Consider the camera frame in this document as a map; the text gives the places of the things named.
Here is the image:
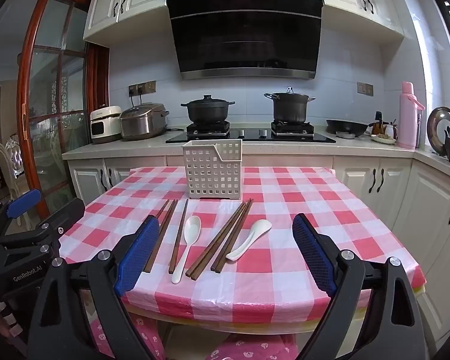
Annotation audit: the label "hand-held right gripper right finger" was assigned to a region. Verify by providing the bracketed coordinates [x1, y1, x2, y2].
[292, 213, 426, 360]

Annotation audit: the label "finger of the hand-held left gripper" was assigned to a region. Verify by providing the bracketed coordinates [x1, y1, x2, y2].
[0, 197, 86, 262]
[0, 188, 43, 233]

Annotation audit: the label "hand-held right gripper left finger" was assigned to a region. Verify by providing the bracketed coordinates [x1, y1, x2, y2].
[28, 215, 162, 360]

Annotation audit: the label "white long-handled spoon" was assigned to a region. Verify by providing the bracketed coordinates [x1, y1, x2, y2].
[171, 215, 202, 285]

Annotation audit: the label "white ceramic soup spoon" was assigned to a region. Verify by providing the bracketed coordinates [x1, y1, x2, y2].
[225, 219, 272, 261]

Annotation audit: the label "white perforated plastic basket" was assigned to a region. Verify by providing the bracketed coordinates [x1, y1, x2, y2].
[182, 139, 244, 200]

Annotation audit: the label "white ornate dining chair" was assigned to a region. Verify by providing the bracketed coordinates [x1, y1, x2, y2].
[0, 133, 28, 200]

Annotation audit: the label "red white checkered tablecloth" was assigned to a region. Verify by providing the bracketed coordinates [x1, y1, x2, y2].
[58, 166, 426, 325]

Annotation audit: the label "pink floral seat cushion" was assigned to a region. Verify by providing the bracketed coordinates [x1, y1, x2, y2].
[206, 334, 299, 360]
[88, 296, 162, 360]

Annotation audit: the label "wooden framed glass door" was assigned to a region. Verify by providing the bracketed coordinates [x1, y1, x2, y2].
[17, 0, 109, 233]

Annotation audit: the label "white small cooking appliance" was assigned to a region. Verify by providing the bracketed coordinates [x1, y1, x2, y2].
[90, 106, 122, 145]

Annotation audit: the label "silver rice cooker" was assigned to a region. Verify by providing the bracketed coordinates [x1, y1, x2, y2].
[119, 102, 170, 141]

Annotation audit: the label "white kitchen base cabinets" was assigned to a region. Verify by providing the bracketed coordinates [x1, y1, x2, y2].
[62, 140, 450, 346]

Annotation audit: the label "black frying pan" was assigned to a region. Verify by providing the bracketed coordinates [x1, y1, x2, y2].
[325, 119, 369, 137]

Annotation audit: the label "black gas cooktop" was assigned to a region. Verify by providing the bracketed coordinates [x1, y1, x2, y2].
[166, 121, 336, 144]

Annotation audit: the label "black stock pot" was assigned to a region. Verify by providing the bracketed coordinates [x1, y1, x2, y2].
[263, 86, 316, 124]

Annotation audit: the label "black casserole pot with lid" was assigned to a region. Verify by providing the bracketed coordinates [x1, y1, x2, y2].
[180, 95, 236, 124]

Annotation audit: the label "pink thermos bottle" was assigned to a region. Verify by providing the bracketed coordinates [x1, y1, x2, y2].
[397, 81, 425, 150]

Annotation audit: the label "round metal pot lid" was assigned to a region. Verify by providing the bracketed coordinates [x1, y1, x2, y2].
[427, 107, 450, 156]

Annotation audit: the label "black range hood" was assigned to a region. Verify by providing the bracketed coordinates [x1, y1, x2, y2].
[166, 0, 325, 81]

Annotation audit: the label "triple wall socket panel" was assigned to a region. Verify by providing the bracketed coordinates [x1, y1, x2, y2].
[128, 80, 157, 96]

